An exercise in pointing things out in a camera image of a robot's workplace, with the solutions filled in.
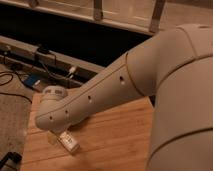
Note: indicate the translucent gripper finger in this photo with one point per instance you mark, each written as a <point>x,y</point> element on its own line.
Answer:
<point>52,138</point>

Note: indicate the white plastic bottle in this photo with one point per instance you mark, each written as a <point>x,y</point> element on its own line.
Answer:
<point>68,142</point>

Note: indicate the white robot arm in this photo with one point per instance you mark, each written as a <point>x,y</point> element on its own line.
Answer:
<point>176,68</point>

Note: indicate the black object bottom left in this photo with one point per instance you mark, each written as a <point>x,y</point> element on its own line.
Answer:
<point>10,161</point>

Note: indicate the blue box on floor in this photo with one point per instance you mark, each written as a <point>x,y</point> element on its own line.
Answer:
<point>31,81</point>

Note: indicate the white plug connector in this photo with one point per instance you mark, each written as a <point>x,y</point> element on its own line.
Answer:
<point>72,71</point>

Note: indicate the black power adapter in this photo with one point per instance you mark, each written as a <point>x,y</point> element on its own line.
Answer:
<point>43,50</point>

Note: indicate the metal rail frame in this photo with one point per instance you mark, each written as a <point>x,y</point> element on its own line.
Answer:
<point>57,62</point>

